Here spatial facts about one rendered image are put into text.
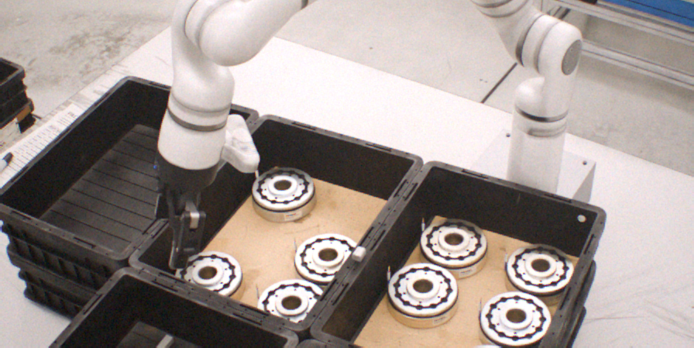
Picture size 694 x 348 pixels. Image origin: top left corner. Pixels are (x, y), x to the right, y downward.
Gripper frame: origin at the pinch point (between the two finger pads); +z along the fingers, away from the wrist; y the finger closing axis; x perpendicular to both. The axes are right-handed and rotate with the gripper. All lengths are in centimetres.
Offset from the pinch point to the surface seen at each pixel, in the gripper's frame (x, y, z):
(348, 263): 26.5, -0.4, 5.9
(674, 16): 192, -118, 20
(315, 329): 18.7, 9.6, 7.9
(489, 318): 44.5, 11.1, 6.9
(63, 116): -1, -85, 43
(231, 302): 10.1, 1.1, 11.2
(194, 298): 5.7, -1.4, 12.7
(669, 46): 227, -145, 46
